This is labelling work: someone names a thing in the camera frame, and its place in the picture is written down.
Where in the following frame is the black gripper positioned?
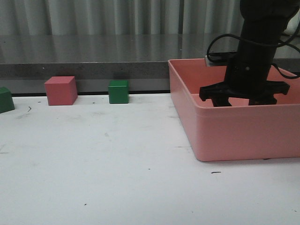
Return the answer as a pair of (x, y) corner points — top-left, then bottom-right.
(199, 56), (290, 107)

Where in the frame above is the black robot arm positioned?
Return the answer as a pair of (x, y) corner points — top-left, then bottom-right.
(199, 0), (300, 107)

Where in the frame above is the pink plastic bin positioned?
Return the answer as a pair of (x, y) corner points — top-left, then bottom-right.
(168, 59), (300, 161)

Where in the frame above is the white appliance in background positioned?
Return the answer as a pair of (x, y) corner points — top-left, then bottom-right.
(284, 12), (300, 36)

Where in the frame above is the green cube block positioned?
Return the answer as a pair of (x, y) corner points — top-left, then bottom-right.
(0, 87), (15, 113)
(108, 80), (129, 104)

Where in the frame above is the pink cube block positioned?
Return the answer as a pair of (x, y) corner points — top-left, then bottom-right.
(44, 76), (78, 106)

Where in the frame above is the grey stone counter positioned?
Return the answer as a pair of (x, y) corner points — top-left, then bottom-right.
(0, 32), (300, 95)

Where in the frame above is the green cube block at left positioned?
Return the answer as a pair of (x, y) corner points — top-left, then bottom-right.
(0, 87), (15, 113)

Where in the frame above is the grey curtain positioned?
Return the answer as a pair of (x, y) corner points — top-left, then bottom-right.
(0, 0), (243, 36)

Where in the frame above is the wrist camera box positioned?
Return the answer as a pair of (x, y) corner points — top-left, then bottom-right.
(204, 50), (237, 67)

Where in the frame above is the black cable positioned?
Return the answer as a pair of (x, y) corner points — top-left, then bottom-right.
(206, 2), (300, 79)

